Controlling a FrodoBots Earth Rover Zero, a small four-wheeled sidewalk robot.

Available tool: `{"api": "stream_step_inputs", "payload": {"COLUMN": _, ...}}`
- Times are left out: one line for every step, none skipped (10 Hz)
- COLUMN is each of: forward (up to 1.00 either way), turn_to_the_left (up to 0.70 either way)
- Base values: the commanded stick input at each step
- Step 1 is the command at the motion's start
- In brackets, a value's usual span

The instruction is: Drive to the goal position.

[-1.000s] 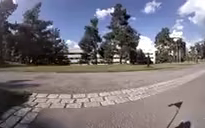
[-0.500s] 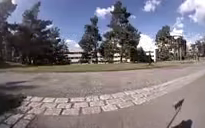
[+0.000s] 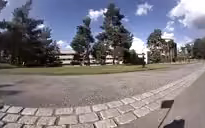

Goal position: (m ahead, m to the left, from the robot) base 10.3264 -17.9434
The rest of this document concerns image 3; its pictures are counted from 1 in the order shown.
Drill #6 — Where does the grass strip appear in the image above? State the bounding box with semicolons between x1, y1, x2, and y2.
0;61;194;76

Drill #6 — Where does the slim dark tree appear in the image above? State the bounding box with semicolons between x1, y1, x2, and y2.
69;16;96;66

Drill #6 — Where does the tall dark conifer tree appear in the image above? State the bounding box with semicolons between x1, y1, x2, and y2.
92;3;134;66

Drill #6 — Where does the long pale building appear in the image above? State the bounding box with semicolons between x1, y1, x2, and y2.
57;48;126;66

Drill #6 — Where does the grey gravelly road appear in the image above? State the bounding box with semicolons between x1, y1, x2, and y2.
0;62;205;109

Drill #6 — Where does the grey cobblestone strip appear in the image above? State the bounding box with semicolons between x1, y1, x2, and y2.
0;61;205;128

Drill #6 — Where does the broad leafy tree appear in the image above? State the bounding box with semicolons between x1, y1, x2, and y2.
146;28;171;64

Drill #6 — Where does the clump of dark conifers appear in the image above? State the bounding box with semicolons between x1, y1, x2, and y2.
0;0;62;68

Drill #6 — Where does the grey asphalt path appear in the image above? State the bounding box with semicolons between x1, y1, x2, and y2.
118;59;205;128

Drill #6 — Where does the row of distant trees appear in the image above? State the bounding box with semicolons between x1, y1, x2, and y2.
178;35;205;61

